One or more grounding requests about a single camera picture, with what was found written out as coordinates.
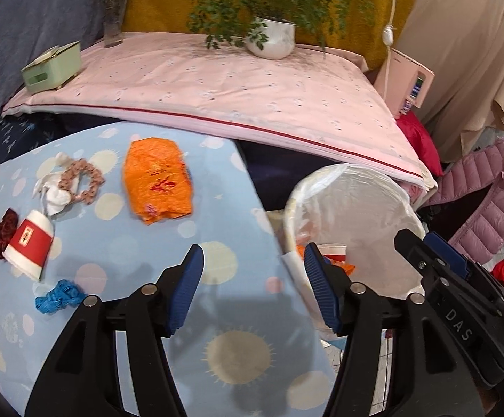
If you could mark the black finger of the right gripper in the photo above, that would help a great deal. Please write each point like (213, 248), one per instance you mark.
(476, 324)

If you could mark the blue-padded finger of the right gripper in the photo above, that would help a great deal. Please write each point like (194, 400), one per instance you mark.
(472, 273)

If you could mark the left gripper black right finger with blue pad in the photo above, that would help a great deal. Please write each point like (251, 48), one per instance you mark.
(428, 374)

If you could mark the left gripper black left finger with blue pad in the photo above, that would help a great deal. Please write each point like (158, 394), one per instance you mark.
(80, 375)

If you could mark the dark red velvet scrunchie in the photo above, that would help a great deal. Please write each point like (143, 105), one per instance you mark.
(8, 227)

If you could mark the small orange plastic bag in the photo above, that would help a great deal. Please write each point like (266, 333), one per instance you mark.
(157, 181)

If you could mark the large orange plastic bag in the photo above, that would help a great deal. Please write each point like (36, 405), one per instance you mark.
(336, 255)

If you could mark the white trash bag bin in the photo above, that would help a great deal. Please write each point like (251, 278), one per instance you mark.
(362, 209)

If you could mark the pink down jacket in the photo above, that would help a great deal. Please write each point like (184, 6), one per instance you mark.
(467, 211)

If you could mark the red white paper cup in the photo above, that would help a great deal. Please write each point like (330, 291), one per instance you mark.
(30, 245)

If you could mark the red garment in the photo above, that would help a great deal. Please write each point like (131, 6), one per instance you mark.
(421, 141)

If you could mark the light blue dotted tablecloth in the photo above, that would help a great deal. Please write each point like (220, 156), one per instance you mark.
(247, 348)

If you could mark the pink appliance box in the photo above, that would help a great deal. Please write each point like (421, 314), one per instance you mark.
(403, 83)

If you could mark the brown leopard scrunchie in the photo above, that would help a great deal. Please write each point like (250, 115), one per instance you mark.
(81, 181)

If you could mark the pink quilted cover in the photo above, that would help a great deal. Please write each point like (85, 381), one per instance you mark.
(314, 102)

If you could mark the beige curtain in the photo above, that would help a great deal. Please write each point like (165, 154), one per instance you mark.
(462, 43)

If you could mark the navy patterned cloth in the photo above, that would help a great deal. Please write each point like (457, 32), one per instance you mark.
(24, 133)

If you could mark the green tissue box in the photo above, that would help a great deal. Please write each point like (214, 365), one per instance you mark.
(53, 68)

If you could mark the potted plant white pot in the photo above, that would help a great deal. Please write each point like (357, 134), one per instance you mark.
(234, 22)

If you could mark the mustard yellow blanket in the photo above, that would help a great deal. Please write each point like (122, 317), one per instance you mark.
(359, 37)

